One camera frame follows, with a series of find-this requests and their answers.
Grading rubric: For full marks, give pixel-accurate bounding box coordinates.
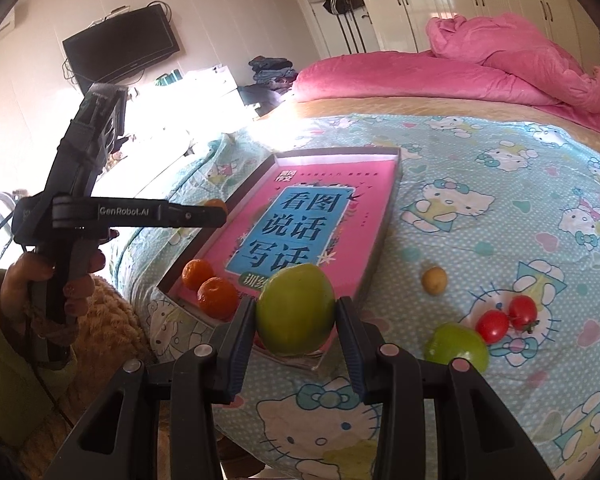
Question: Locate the pile of dark clothes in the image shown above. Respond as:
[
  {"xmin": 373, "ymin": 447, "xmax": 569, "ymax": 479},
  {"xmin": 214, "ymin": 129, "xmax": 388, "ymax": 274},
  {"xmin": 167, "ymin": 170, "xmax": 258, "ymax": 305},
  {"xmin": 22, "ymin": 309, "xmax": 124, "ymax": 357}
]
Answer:
[{"xmin": 237, "ymin": 55, "xmax": 301, "ymax": 111}]

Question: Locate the person's left hand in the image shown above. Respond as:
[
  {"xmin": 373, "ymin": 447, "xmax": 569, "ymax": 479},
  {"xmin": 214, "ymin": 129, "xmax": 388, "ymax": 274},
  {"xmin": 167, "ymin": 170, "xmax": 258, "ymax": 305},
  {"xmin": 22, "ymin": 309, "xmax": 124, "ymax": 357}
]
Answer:
[{"xmin": 2, "ymin": 230, "xmax": 120, "ymax": 341}]

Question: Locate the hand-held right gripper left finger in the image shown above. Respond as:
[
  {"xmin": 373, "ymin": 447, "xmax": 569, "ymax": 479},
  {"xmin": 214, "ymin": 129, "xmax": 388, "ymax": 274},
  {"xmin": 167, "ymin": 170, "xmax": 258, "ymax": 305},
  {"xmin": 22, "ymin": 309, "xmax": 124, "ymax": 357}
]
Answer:
[{"xmin": 42, "ymin": 296, "xmax": 258, "ymax": 480}]

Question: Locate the person's left forearm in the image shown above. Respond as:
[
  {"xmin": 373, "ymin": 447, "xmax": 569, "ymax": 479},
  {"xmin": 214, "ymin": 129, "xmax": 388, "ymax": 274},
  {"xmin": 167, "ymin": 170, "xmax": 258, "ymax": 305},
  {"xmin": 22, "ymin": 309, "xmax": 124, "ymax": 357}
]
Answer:
[{"xmin": 0, "ymin": 269, "xmax": 81, "ymax": 451}]

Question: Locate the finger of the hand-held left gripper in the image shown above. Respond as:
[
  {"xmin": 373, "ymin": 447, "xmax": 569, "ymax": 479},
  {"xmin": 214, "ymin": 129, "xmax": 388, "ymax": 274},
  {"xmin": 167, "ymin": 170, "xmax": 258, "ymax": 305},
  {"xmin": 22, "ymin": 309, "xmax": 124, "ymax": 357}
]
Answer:
[{"xmin": 167, "ymin": 201, "xmax": 227, "ymax": 228}]

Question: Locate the red cherry tomato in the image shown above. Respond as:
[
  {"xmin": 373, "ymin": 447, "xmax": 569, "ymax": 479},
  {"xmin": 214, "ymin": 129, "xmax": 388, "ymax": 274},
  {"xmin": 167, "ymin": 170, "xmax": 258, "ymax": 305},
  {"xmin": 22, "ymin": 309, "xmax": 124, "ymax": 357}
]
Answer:
[
  {"xmin": 508, "ymin": 295, "xmax": 538, "ymax": 332},
  {"xmin": 476, "ymin": 309, "xmax": 510, "ymax": 345}
]

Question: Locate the dark framed tray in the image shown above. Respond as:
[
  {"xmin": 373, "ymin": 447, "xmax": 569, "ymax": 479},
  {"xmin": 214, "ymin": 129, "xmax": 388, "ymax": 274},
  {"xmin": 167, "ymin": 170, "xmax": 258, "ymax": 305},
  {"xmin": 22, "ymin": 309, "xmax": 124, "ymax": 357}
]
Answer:
[{"xmin": 157, "ymin": 147, "xmax": 405, "ymax": 372}]

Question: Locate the green fruit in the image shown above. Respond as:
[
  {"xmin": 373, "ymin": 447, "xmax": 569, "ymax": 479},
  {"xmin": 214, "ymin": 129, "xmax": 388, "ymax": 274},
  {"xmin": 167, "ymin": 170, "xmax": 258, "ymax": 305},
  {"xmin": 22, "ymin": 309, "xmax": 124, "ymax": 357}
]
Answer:
[
  {"xmin": 424, "ymin": 323, "xmax": 490, "ymax": 373},
  {"xmin": 256, "ymin": 262, "xmax": 337, "ymax": 356}
]

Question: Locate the black flat television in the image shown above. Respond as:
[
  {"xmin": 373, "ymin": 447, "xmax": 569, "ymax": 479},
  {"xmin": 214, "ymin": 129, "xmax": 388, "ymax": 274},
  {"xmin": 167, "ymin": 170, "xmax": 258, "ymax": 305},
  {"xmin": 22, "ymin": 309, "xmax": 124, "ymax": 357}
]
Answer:
[{"xmin": 61, "ymin": 4, "xmax": 181, "ymax": 95}]

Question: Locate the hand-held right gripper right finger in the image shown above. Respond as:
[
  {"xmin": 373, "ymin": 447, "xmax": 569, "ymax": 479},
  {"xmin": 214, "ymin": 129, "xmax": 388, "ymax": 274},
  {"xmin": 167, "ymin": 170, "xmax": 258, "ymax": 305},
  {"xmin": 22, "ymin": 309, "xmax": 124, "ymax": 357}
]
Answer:
[{"xmin": 334, "ymin": 296, "xmax": 556, "ymax": 480}]

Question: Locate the small yellow fruit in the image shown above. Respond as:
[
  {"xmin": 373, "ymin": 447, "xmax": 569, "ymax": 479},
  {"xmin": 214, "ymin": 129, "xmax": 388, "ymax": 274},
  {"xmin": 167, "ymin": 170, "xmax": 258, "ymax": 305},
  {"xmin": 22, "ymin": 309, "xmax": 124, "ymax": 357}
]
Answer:
[{"xmin": 421, "ymin": 266, "xmax": 448, "ymax": 296}]

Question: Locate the tan fleece bed sheet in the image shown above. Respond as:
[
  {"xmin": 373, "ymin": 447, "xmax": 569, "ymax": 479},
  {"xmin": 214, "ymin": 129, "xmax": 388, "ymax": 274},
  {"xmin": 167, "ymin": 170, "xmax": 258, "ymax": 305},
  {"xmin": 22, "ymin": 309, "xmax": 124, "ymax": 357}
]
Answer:
[{"xmin": 260, "ymin": 92, "xmax": 600, "ymax": 161}]

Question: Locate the pink duvet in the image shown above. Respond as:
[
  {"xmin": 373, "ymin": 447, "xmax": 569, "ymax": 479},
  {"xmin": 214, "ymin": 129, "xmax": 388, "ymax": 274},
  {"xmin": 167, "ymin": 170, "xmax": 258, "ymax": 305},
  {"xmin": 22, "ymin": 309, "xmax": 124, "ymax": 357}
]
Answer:
[{"xmin": 291, "ymin": 12, "xmax": 600, "ymax": 136}]

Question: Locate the pink book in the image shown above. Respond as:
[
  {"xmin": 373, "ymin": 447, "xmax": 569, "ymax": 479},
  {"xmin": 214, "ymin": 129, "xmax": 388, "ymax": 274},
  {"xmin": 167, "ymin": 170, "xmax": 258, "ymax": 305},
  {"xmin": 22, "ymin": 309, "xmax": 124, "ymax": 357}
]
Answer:
[{"xmin": 172, "ymin": 157, "xmax": 398, "ymax": 361}]

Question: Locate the large orange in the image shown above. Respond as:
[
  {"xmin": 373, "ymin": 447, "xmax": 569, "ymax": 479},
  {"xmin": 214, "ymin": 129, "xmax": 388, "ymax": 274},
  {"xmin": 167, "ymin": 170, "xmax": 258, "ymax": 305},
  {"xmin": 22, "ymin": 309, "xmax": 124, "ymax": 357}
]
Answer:
[{"xmin": 197, "ymin": 276, "xmax": 240, "ymax": 321}]

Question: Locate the white glossy wardrobe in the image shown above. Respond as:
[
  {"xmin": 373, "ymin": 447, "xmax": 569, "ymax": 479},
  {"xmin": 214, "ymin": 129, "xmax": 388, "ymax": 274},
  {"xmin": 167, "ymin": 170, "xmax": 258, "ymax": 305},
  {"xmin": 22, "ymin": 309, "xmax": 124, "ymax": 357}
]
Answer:
[{"xmin": 385, "ymin": 0, "xmax": 600, "ymax": 56}]

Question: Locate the brown fluffy rug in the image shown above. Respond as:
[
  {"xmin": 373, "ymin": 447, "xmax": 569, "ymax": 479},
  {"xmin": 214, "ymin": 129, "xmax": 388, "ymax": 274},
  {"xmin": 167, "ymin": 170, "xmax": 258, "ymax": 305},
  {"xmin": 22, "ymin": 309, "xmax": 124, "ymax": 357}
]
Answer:
[{"xmin": 50, "ymin": 275, "xmax": 221, "ymax": 480}]

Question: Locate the white door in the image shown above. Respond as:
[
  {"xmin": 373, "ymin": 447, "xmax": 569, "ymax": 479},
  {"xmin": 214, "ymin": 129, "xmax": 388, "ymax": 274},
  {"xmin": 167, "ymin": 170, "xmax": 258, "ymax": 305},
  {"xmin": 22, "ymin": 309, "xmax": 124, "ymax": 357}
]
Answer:
[{"xmin": 285, "ymin": 0, "xmax": 416, "ymax": 58}]

